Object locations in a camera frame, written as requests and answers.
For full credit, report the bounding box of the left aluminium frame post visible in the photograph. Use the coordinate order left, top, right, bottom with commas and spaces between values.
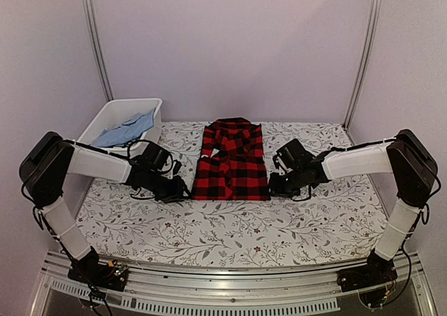
82, 0, 114, 102

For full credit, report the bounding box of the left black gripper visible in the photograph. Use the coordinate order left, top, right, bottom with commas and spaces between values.
146, 171, 193, 204

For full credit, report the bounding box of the aluminium front rail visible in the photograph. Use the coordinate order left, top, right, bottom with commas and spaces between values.
33, 251, 431, 312

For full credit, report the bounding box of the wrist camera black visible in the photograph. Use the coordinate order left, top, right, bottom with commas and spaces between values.
273, 138, 314, 171
141, 141, 171, 171

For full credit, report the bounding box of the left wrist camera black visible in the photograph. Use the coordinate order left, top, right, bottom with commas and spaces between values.
141, 141, 171, 171

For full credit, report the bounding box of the left black looped cable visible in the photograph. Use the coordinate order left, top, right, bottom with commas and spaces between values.
126, 139, 154, 159

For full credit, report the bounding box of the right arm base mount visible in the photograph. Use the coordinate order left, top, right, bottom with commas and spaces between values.
336, 253, 397, 292

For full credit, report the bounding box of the red black plaid shirt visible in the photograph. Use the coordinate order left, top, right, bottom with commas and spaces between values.
192, 117, 270, 201

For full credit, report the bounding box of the right aluminium frame post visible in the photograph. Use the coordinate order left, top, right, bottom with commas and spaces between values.
343, 0, 382, 131

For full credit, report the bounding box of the perforated metal cable tray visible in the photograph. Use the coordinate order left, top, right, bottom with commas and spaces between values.
50, 271, 342, 315

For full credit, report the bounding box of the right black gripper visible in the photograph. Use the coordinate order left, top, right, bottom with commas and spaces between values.
265, 168, 305, 199

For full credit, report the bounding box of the light blue shirt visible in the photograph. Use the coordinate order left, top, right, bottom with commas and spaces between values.
91, 108, 155, 148

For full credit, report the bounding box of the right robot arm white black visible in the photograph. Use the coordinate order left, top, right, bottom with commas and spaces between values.
268, 129, 441, 285

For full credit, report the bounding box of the aluminium frame post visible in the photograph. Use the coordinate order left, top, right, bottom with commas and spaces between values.
82, 0, 114, 102
343, 0, 382, 131

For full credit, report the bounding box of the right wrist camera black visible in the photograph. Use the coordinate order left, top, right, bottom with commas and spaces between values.
273, 138, 314, 171

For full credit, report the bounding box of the floral patterned table cloth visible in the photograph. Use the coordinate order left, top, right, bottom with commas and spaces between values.
75, 121, 392, 268

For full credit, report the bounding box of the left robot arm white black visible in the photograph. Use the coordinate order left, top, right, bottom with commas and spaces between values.
19, 131, 191, 284

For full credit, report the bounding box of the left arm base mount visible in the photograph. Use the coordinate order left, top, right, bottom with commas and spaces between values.
68, 257, 129, 292

